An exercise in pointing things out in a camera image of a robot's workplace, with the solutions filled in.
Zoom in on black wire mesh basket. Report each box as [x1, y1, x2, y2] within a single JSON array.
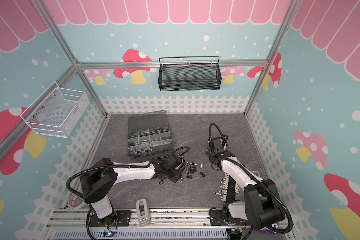
[[158, 56, 222, 92]]

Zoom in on roll of clear tape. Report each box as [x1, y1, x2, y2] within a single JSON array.
[[67, 194, 85, 210]]

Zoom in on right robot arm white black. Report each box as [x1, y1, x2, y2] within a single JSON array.
[[208, 137, 293, 234]]

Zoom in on white wire mesh basket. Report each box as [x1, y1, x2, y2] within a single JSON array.
[[20, 82, 90, 138]]

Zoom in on white slotted cable duct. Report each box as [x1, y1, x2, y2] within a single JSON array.
[[52, 228, 229, 240]]

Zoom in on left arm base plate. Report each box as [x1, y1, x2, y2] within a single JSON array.
[[89, 210, 132, 227]]

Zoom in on black rack with screws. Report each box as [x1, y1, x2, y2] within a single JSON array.
[[214, 174, 241, 204]]

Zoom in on grey handheld remote device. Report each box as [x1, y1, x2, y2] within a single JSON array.
[[136, 199, 151, 227]]

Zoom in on black screws cluster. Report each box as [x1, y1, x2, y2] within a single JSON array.
[[185, 164, 198, 179]]

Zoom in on clear plastic organizer box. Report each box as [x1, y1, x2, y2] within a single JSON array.
[[128, 110, 174, 160]]

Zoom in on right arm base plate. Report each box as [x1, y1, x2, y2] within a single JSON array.
[[209, 208, 248, 226]]

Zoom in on green circuit board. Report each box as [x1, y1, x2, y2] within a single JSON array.
[[104, 230, 117, 238]]

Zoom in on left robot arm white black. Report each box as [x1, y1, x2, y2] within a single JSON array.
[[66, 153, 186, 220]]

